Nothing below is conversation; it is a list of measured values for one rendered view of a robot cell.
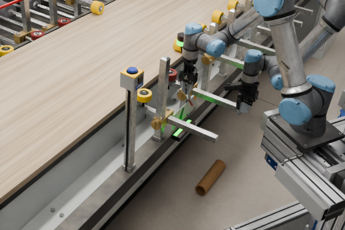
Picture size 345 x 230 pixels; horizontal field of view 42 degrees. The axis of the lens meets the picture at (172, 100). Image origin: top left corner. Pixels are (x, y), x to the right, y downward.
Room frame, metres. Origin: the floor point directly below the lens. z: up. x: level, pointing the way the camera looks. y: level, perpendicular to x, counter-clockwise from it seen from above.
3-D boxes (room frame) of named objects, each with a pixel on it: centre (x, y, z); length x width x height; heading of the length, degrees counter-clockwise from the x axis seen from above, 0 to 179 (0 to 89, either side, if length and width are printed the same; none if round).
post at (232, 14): (2.41, -0.29, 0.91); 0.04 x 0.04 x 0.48; 63
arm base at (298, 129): (1.52, -0.57, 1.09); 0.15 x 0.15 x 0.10
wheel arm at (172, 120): (1.75, -0.03, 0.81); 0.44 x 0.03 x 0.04; 63
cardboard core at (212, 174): (2.20, -0.31, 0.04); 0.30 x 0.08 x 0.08; 153
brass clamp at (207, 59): (2.21, -0.19, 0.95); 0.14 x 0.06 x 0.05; 153
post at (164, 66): (1.75, 0.05, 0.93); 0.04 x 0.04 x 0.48; 63
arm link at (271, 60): (1.85, -0.46, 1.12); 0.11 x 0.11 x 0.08; 4
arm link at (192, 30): (1.77, -0.06, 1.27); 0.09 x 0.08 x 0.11; 50
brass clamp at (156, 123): (1.77, 0.04, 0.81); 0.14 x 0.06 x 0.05; 153
